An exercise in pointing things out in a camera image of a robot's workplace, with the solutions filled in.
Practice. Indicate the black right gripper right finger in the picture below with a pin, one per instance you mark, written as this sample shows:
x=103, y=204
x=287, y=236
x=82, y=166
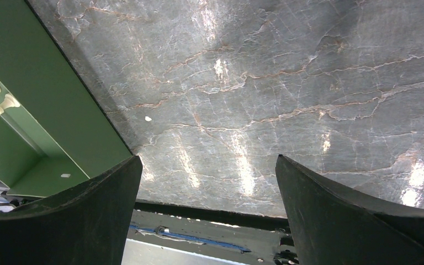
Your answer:
x=331, y=223

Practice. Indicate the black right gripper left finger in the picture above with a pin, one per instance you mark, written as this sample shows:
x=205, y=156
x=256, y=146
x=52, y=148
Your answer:
x=85, y=224

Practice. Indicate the green plastic tray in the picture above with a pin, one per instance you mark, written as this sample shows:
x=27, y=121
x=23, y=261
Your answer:
x=58, y=137

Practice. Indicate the white chess pawn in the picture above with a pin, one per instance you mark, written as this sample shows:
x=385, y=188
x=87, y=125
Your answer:
x=9, y=102

